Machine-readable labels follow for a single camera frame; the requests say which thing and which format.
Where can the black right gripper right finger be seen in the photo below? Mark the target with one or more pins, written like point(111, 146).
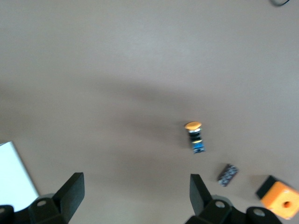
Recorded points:
point(199, 198)

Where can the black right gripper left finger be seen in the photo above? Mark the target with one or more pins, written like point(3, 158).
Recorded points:
point(70, 196)

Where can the orange push button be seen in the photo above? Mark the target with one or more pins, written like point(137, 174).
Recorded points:
point(196, 140)

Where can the white drawer cabinet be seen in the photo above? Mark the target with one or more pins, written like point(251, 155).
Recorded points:
point(14, 175)

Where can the orange button box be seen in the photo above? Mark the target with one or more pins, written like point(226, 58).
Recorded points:
point(280, 200)

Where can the small black terminal block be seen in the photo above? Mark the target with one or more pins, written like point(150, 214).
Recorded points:
point(227, 175)

